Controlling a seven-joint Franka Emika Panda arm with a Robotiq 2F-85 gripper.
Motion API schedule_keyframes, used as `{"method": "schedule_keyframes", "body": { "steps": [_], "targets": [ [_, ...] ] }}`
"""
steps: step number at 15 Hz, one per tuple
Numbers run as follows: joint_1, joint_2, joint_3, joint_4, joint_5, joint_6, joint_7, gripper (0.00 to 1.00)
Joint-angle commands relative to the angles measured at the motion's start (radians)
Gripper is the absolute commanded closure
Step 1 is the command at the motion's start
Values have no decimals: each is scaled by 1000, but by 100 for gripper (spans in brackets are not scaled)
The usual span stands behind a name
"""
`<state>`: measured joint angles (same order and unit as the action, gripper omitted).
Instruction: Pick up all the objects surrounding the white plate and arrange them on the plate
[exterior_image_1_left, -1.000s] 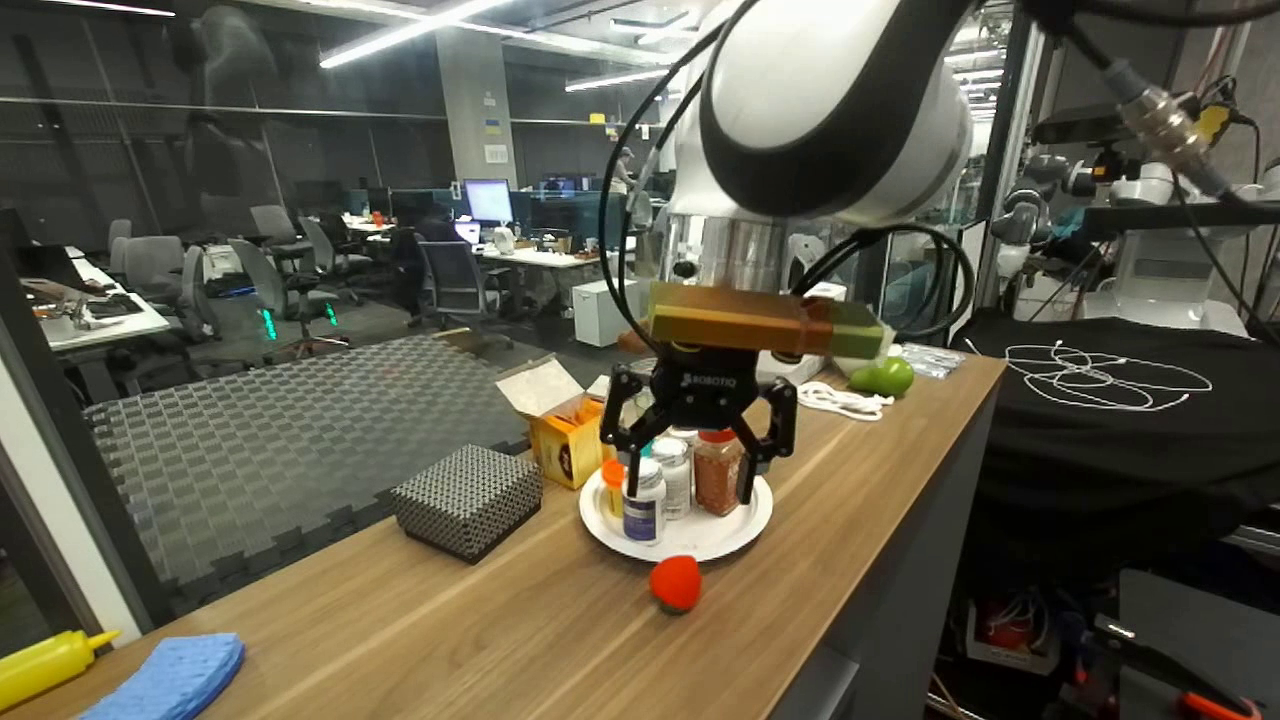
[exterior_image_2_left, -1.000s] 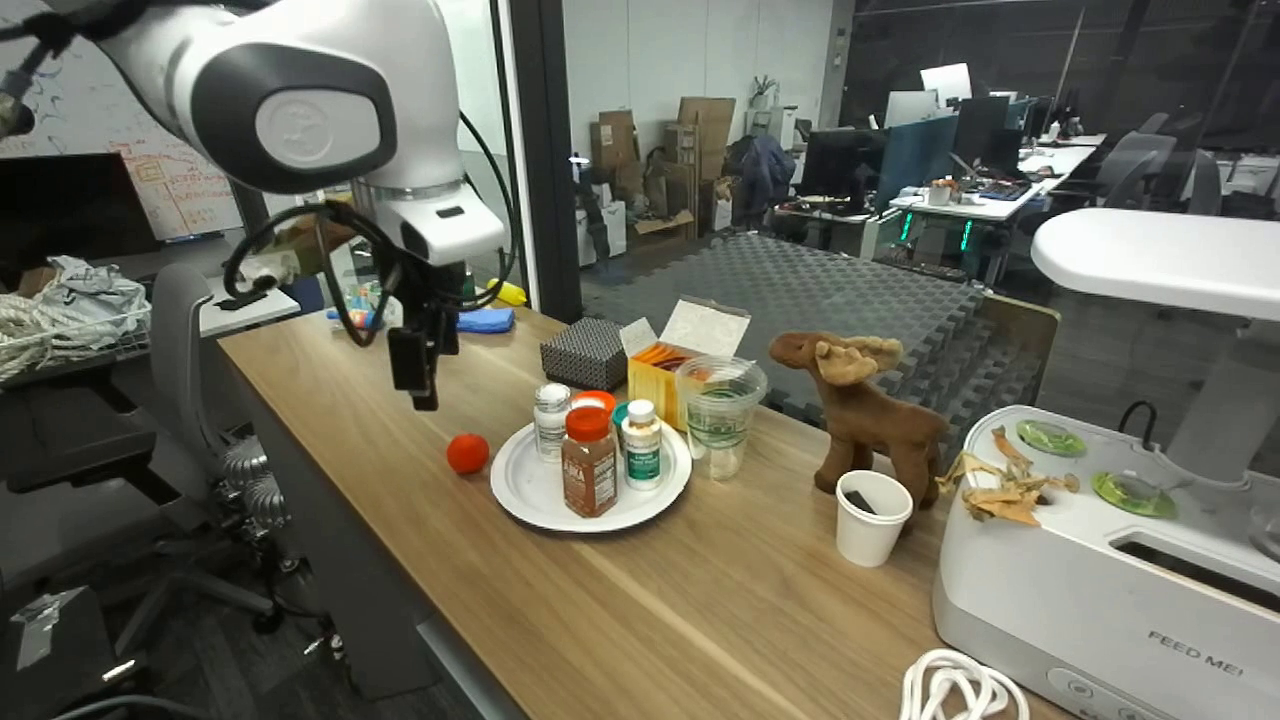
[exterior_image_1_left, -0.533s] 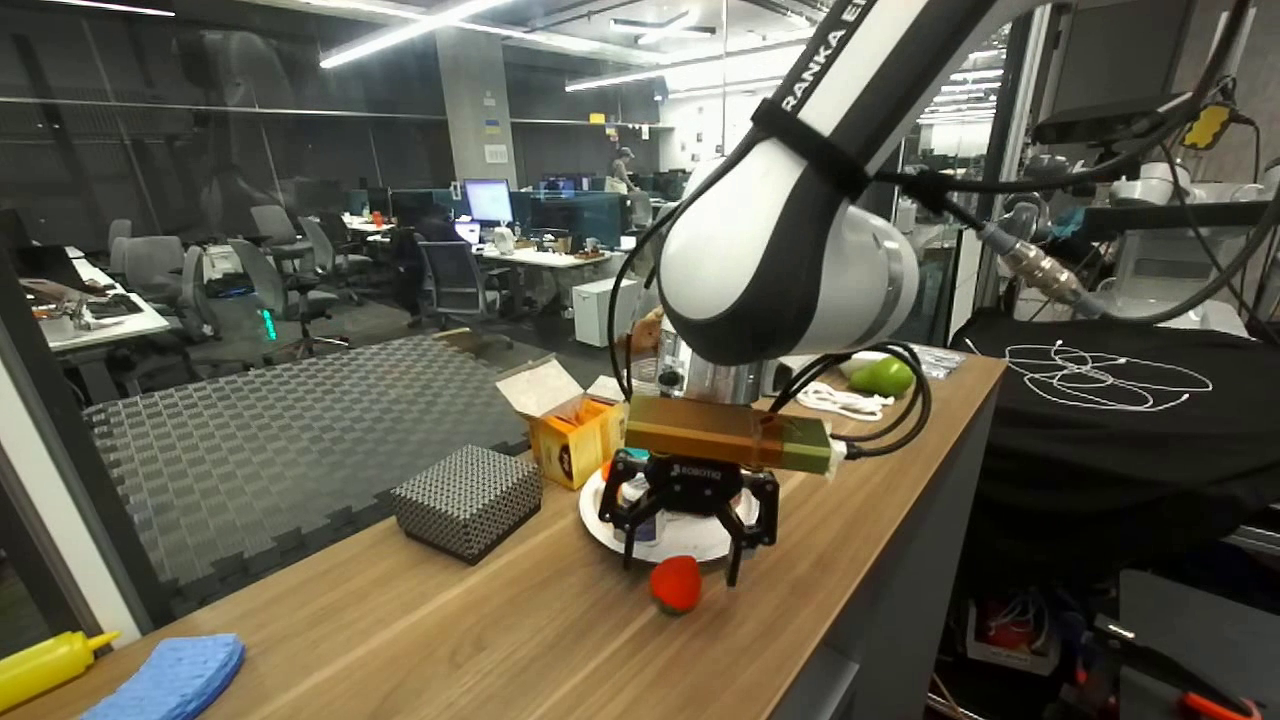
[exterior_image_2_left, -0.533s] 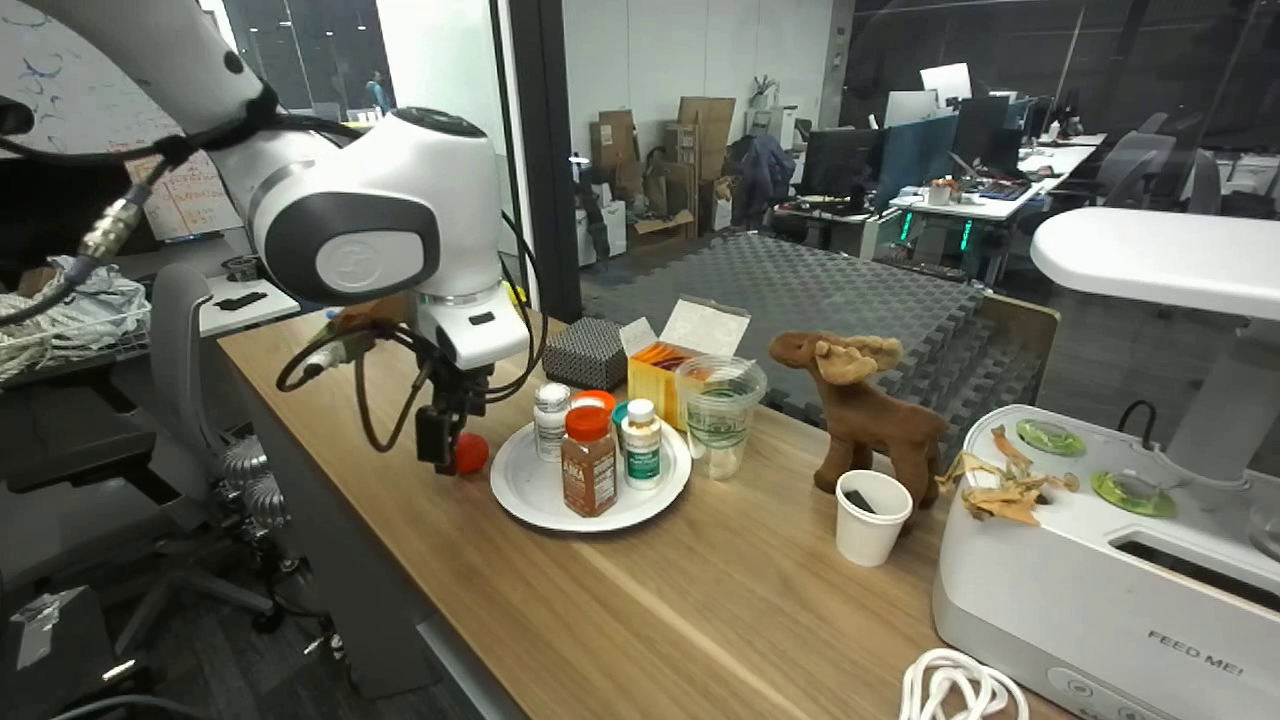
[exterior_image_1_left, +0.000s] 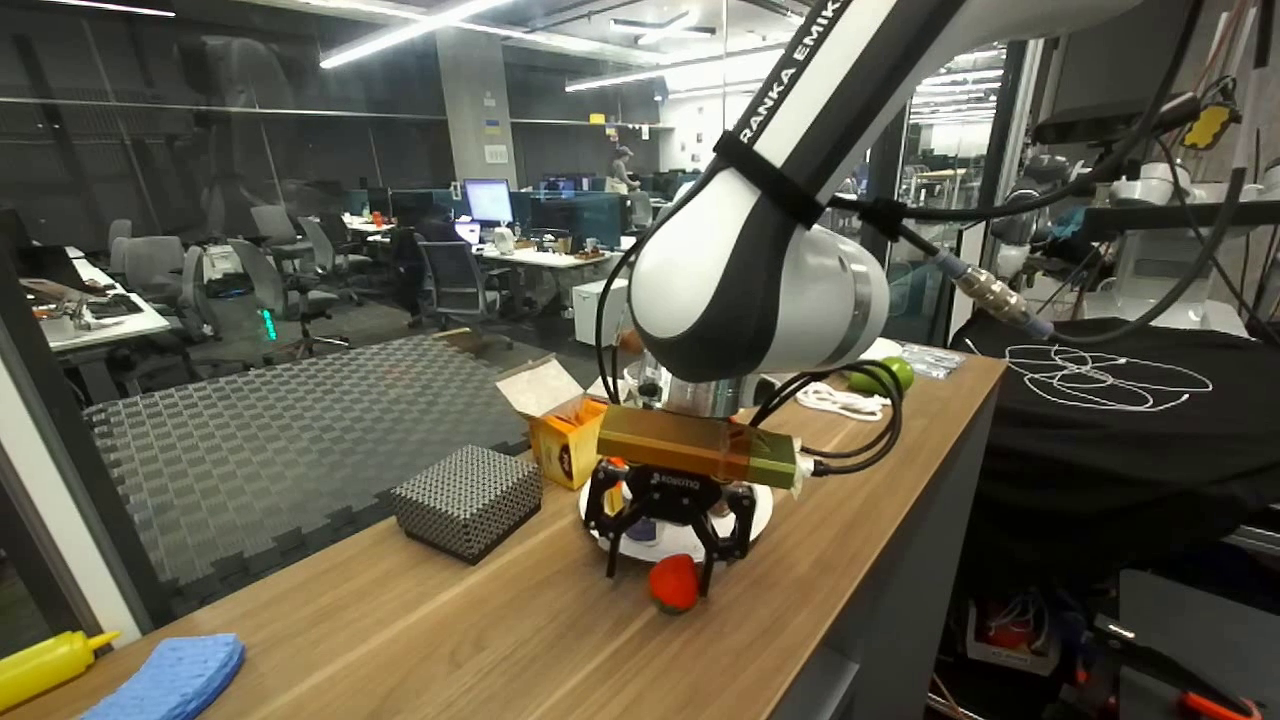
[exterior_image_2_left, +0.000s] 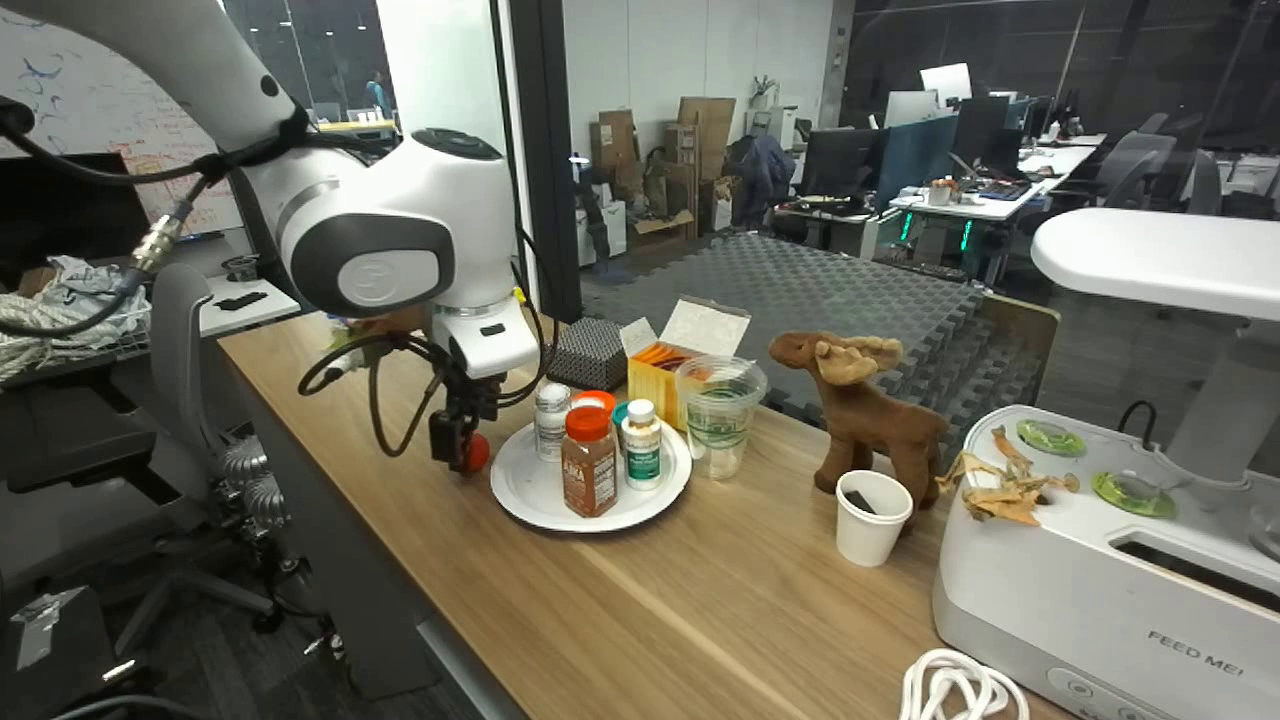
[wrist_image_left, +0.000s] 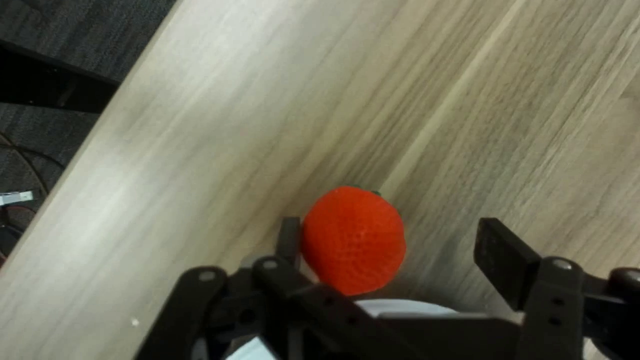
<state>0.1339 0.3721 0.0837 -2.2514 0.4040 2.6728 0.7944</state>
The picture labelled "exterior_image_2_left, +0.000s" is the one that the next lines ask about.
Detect black metal pole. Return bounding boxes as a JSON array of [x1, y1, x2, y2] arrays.
[[500, 0, 588, 330]]

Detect white hydroponic planter appliance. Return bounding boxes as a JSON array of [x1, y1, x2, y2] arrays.
[[929, 203, 1280, 720]]

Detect spice jar orange lid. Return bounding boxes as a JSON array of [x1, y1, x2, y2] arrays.
[[554, 402, 625, 525]]

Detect white coiled rope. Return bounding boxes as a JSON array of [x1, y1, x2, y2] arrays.
[[890, 644, 1037, 720]]

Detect dried brown plant bits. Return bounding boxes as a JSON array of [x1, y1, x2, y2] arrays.
[[940, 421, 1060, 530]]

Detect brown moose plush toy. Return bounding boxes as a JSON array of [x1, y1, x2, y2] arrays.
[[764, 330, 957, 515]]

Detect white office desk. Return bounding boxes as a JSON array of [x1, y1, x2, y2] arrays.
[[884, 173, 1071, 263]]

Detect grey hexagon foam mat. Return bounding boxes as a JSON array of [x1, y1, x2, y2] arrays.
[[578, 225, 1062, 445]]

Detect brown cardboard box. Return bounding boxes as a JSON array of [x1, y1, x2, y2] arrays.
[[588, 91, 738, 231]]

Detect white pill bottle blue label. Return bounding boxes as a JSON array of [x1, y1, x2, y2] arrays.
[[530, 381, 577, 449]]

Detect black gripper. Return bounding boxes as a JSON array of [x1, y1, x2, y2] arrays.
[[422, 348, 508, 472]]

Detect white paper cup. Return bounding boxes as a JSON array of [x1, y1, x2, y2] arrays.
[[832, 466, 921, 574]]

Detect grey rectangular block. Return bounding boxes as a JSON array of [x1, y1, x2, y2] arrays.
[[543, 315, 633, 402]]

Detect crumpled grey cloth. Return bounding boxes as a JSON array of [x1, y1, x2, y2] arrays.
[[0, 249, 154, 388]]

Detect grey office chair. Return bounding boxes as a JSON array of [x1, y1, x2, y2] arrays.
[[136, 261, 351, 671]]

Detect white pill bottle green label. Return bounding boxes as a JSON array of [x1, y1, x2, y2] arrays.
[[619, 398, 667, 487]]

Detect clear plastic cup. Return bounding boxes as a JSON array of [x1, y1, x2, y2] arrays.
[[671, 348, 772, 455], [675, 352, 772, 469], [675, 355, 772, 485]]

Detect white paper plate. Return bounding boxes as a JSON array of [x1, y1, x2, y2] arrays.
[[484, 414, 695, 540]]

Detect olive brown wrist camera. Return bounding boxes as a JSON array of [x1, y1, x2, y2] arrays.
[[323, 303, 439, 362]]

